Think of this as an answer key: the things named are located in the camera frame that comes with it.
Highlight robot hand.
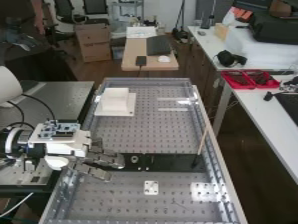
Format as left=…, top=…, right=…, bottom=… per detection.
left=28, top=121, right=126, bottom=183

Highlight small white box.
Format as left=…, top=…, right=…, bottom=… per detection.
left=93, top=86, right=138, bottom=118

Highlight square silver metal piece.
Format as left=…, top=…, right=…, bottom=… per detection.
left=142, top=180, right=160, bottom=196

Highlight black plate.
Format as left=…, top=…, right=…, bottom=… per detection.
left=118, top=152, right=210, bottom=173

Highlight black phone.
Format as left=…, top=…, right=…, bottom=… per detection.
left=134, top=55, right=148, bottom=67

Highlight cardboard box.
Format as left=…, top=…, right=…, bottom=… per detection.
left=73, top=23, right=113, bottom=63

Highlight thin stick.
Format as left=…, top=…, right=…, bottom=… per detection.
left=196, top=127, right=210, bottom=156

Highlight wooden desk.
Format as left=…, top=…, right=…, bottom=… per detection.
left=120, top=35, right=180, bottom=72

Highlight white mouse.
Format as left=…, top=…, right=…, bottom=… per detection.
left=157, top=55, right=173, bottom=64

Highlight dark grey laptop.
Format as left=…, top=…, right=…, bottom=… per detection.
left=146, top=34, right=173, bottom=57

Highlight black office chair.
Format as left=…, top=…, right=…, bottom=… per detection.
left=52, top=0, right=87, bottom=25

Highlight red tray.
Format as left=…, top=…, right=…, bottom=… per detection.
left=220, top=69, right=257, bottom=90
left=246, top=69, right=282, bottom=89

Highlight black headphones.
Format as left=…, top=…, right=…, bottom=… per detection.
left=216, top=49, right=249, bottom=67

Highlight long white desk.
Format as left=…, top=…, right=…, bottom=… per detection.
left=212, top=73, right=298, bottom=186

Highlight large black case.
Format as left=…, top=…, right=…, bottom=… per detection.
left=246, top=9, right=298, bottom=46

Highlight black cable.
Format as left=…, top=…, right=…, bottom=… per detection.
left=4, top=100, right=27, bottom=128
left=21, top=93, right=59, bottom=123

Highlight white cable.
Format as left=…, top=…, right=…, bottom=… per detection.
left=0, top=191, right=35, bottom=218

